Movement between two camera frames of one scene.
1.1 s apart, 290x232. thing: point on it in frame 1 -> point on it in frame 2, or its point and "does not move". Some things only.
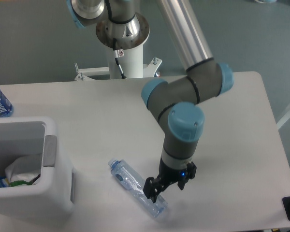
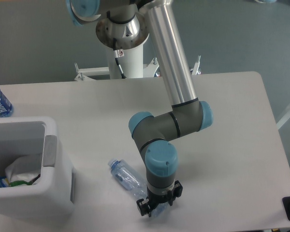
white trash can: x=51 y=195 does not move
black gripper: x=152 y=187 -> x=154 y=199
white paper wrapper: x=27 y=168 does not move
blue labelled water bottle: x=0 y=106 does not move
